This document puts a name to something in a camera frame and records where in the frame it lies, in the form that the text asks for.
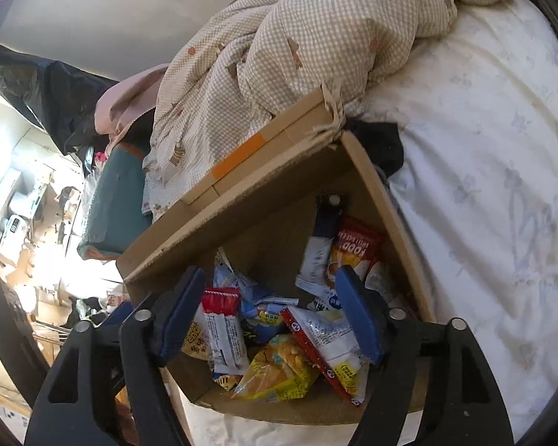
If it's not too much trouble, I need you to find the white floral bedsheet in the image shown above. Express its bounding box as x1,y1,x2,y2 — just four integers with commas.
167,0,558,446

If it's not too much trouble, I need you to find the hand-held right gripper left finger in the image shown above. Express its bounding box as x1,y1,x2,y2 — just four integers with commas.
23,267,208,446

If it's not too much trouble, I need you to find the black cloth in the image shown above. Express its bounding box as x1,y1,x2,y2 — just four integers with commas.
343,119,405,180

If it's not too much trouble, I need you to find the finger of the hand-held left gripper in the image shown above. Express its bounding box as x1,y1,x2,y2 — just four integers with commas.
99,301,137,336

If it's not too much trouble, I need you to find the plain white snack packet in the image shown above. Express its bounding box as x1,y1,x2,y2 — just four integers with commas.
365,260,401,308

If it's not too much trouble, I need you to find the red-edged white snack packet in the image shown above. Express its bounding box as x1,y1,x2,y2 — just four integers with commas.
280,306,371,406

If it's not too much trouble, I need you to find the black plastic bag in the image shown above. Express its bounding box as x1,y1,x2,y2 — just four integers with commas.
0,43,122,157

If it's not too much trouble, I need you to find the white sachet dark blue end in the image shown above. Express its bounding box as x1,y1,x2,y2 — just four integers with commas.
295,194,346,296

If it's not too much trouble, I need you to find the red white snack sachet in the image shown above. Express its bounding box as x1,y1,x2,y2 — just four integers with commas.
200,287,251,378

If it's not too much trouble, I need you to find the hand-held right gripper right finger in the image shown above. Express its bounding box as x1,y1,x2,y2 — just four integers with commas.
334,265,515,446

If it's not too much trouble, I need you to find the pink cloth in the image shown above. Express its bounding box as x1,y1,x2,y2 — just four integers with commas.
95,65,169,150

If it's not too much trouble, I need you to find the white appliance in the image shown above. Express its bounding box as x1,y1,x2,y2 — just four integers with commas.
0,214,29,239

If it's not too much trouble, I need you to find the red snack packet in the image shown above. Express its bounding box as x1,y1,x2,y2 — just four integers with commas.
328,216,387,290

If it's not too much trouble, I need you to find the brown cardboard box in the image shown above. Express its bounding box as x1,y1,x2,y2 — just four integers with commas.
116,86,436,426

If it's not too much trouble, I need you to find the blue white snack packet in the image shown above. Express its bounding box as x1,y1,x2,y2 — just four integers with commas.
212,248,290,345

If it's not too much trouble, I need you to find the beige checkered quilt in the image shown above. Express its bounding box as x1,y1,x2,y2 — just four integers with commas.
142,0,513,222

